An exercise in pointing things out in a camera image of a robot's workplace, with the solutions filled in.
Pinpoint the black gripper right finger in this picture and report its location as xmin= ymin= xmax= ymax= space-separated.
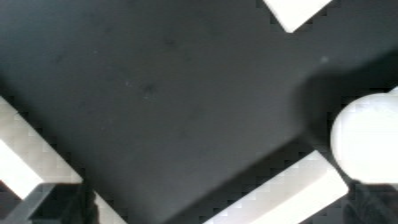
xmin=342 ymin=181 xmax=398 ymax=224

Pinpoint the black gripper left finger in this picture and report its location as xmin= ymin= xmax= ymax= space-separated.
xmin=0 ymin=182 xmax=95 ymax=224

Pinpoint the white lamp bulb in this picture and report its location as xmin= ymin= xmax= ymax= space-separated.
xmin=330 ymin=87 xmax=398 ymax=184

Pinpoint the white marker tag sheet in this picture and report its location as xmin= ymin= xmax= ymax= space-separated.
xmin=262 ymin=0 xmax=331 ymax=33

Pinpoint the white L-shaped fence wall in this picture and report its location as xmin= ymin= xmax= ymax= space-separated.
xmin=0 ymin=98 xmax=347 ymax=224

